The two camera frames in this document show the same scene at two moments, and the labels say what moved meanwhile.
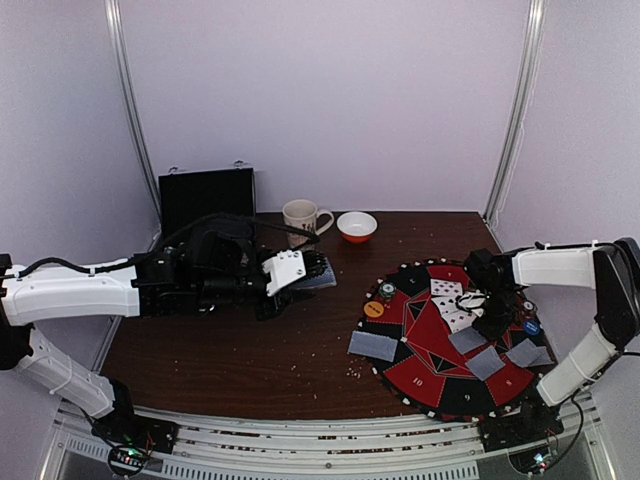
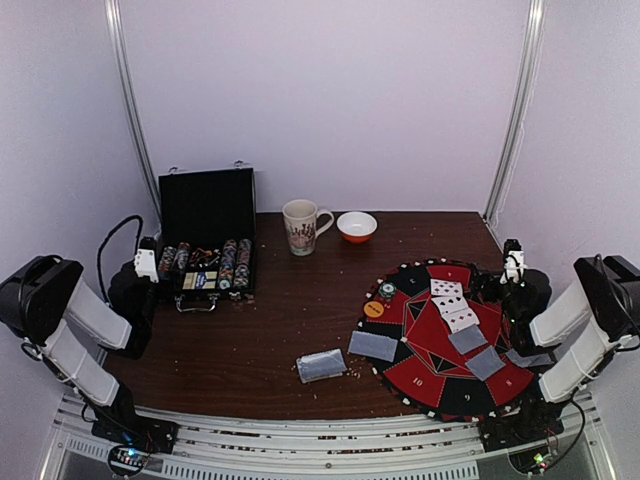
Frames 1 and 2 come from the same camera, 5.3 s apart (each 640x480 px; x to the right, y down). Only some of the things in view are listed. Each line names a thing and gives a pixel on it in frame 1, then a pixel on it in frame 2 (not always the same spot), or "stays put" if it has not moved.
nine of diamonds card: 441,287 stays put
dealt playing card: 524,353 stays put
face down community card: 467,339 stays put
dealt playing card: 378,346 stays put
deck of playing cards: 325,279 -> 321,365
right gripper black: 495,326 -> 503,295
